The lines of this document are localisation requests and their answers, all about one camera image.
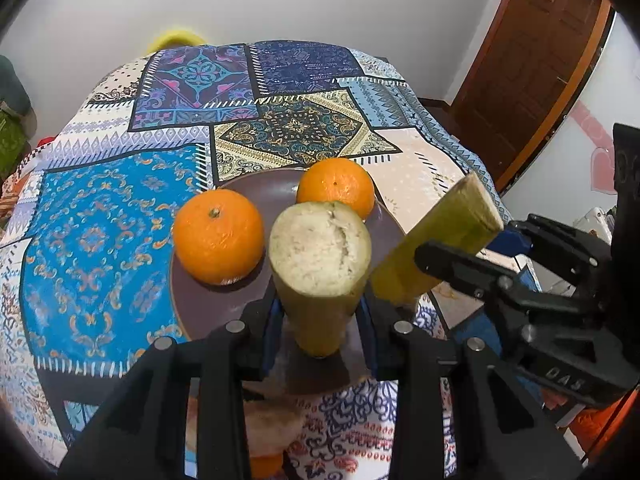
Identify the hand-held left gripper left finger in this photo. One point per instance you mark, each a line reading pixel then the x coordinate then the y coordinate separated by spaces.
pixel 271 327

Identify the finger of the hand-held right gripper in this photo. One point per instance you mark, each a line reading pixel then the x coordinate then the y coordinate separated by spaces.
pixel 452 265
pixel 560 240

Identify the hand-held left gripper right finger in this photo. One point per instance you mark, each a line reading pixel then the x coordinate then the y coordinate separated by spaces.
pixel 366 332

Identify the slim green sugarcane piece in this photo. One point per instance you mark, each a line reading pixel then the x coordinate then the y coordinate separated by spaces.
pixel 442 227

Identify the thick green sugarcane piece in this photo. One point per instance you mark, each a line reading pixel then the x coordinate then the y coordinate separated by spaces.
pixel 320 255

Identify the brown round plate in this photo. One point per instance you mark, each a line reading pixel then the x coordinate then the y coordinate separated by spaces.
pixel 280 185

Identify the pale cut sugarcane piece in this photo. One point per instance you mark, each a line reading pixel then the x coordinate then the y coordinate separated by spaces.
pixel 272 425

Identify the large orange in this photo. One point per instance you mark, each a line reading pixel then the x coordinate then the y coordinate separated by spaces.
pixel 217 237

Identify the small orange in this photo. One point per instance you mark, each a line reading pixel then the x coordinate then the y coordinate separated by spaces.
pixel 336 185

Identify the brown wooden door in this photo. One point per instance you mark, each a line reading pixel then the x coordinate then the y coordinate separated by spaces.
pixel 530 60

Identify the orange cloth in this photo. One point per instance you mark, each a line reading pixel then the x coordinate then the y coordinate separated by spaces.
pixel 607 430

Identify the patchwork printed tablecloth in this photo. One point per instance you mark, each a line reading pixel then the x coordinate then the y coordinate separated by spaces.
pixel 100 240

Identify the yellow round object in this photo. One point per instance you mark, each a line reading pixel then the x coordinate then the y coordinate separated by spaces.
pixel 175 39

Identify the green cloth bundle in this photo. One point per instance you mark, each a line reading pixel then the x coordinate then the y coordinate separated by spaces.
pixel 11 125

